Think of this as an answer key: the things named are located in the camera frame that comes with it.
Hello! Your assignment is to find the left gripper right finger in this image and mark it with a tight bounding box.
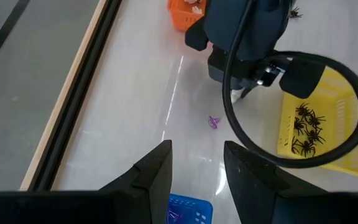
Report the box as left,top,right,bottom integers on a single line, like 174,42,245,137
224,140,328,224

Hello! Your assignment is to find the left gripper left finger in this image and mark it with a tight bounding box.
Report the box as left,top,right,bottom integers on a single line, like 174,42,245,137
99,139,173,224

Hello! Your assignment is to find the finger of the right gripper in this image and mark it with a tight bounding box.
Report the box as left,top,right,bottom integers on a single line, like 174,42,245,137
242,86,257,100

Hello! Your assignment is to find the purple plastic cone toy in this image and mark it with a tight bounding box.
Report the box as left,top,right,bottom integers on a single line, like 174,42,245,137
208,115,222,130
167,210,183,224

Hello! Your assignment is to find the yellow plastic basket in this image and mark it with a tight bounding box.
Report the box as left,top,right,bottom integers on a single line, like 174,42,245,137
277,67,358,180

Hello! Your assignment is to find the blue plastic basket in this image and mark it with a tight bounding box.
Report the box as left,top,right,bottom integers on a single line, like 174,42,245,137
166,193,214,224

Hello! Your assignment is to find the orange plastic basket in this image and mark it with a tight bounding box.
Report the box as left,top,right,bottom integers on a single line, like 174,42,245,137
167,0,208,32

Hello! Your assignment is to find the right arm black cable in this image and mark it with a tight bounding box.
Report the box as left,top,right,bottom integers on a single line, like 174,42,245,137
222,0,358,169

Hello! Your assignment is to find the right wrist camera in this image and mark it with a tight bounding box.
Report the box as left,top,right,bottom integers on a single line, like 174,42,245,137
256,63,287,88

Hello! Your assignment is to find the black aluminium table frame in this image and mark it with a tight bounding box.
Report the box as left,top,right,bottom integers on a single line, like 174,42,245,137
29,0,124,191

